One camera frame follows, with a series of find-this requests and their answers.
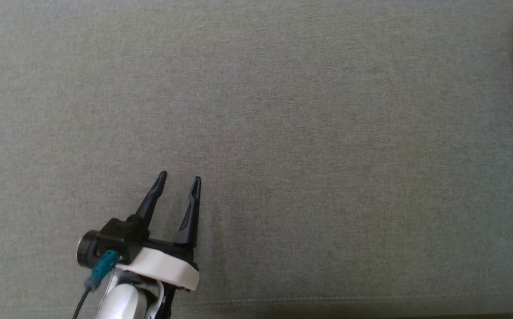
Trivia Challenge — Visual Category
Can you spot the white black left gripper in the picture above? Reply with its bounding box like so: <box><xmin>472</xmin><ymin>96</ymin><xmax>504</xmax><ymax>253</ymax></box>
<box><xmin>116</xmin><ymin>171</ymin><xmax>202</xmax><ymax>292</ymax></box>

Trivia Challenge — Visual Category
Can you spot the grey sofa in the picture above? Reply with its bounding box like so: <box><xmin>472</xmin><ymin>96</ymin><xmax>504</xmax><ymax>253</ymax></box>
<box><xmin>0</xmin><ymin>0</ymin><xmax>513</xmax><ymax>319</ymax></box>

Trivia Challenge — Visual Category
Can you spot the black cable with teal plug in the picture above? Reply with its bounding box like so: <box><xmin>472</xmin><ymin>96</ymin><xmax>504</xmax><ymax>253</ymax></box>
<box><xmin>72</xmin><ymin>249</ymin><xmax>120</xmax><ymax>319</ymax></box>

